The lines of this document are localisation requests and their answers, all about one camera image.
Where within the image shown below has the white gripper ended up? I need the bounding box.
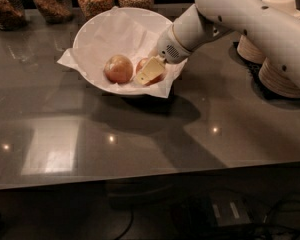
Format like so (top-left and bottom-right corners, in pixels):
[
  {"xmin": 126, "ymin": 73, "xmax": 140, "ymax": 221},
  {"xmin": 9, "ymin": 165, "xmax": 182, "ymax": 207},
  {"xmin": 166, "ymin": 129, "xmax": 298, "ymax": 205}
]
[{"xmin": 133, "ymin": 3, "xmax": 236, "ymax": 86}]

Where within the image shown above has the red-yellow apple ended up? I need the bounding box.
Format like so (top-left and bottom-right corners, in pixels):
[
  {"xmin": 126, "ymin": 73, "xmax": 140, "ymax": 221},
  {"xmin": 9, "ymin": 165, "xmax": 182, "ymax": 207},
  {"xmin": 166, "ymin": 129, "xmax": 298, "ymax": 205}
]
[
  {"xmin": 135, "ymin": 57, "xmax": 167, "ymax": 86},
  {"xmin": 104, "ymin": 55, "xmax": 133, "ymax": 84}
]

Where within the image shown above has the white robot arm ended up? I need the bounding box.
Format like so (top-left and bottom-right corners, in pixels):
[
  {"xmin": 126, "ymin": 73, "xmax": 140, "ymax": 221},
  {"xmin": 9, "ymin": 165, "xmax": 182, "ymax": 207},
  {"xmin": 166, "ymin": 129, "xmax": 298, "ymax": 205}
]
[{"xmin": 135, "ymin": 0, "xmax": 300, "ymax": 89}]

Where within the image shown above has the white bowl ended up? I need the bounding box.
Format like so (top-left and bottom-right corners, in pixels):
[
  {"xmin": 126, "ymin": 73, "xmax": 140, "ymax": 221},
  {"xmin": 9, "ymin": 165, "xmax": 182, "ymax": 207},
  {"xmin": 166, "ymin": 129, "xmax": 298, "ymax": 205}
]
[{"xmin": 72, "ymin": 6, "xmax": 189, "ymax": 97}]

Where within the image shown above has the white paper liner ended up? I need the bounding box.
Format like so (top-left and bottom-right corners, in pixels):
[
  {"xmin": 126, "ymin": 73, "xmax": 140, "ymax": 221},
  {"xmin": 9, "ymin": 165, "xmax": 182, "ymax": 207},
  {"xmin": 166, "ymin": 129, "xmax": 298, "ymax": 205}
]
[{"xmin": 57, "ymin": 6, "xmax": 185, "ymax": 100}]

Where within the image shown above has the rear stack of paper bowls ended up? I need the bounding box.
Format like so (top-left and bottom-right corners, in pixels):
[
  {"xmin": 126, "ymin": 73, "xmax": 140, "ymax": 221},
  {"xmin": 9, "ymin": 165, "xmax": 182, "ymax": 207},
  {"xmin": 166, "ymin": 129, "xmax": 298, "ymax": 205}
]
[{"xmin": 236, "ymin": 0, "xmax": 300, "ymax": 65}]

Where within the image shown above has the stack of paper bowls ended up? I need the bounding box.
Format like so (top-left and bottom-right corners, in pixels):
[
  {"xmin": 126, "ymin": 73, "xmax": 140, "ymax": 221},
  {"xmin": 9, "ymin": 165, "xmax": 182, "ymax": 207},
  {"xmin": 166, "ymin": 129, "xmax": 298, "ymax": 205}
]
[
  {"xmin": 258, "ymin": 58, "xmax": 300, "ymax": 99},
  {"xmin": 236, "ymin": 0, "xmax": 300, "ymax": 65}
]

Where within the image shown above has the black tray under bowls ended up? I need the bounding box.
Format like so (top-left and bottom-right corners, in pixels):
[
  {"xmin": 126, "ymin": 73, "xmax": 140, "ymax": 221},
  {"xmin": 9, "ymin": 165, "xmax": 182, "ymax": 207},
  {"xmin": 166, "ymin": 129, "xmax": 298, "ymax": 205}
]
[{"xmin": 233, "ymin": 41, "xmax": 300, "ymax": 100}]

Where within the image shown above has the front stack of paper bowls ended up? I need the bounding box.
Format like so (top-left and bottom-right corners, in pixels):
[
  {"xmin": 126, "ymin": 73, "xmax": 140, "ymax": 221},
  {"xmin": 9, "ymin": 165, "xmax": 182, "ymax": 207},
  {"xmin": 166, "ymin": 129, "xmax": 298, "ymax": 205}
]
[{"xmin": 258, "ymin": 58, "xmax": 300, "ymax": 99}]

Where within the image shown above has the far left glass cereal jar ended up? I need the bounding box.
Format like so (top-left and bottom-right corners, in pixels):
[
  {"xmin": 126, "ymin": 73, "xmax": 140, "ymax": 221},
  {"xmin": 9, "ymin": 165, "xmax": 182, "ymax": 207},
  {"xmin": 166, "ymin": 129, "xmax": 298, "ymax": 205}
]
[{"xmin": 0, "ymin": 0, "xmax": 27, "ymax": 31}]

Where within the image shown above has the black power box on floor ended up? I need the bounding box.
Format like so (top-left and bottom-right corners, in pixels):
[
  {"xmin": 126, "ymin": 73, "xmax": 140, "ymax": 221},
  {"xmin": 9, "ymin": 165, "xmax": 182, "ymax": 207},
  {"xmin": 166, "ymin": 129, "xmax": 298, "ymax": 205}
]
[{"xmin": 184, "ymin": 193, "xmax": 253, "ymax": 233}]

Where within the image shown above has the black cable on floor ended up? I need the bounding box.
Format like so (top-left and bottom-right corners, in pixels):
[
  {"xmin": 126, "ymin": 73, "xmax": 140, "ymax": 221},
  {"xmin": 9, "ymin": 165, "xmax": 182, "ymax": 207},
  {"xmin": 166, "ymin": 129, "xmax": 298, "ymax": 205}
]
[{"xmin": 171, "ymin": 187, "xmax": 300, "ymax": 240}]

